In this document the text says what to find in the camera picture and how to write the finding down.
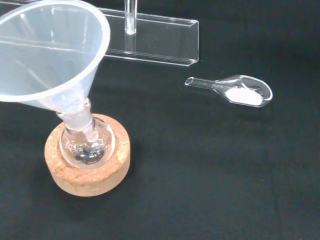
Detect clear funnel stand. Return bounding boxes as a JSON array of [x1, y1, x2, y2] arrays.
[[96, 0, 200, 68]]

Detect translucent plastic funnel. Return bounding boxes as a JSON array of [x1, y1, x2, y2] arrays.
[[0, 0, 112, 143]]

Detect black cloth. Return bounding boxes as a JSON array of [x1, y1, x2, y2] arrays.
[[0, 0, 320, 240]]

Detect round-bottom glass flask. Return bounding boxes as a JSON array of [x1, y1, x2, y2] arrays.
[[55, 97, 116, 169]]

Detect cork ring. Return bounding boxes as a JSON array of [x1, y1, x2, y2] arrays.
[[44, 113, 131, 198]]

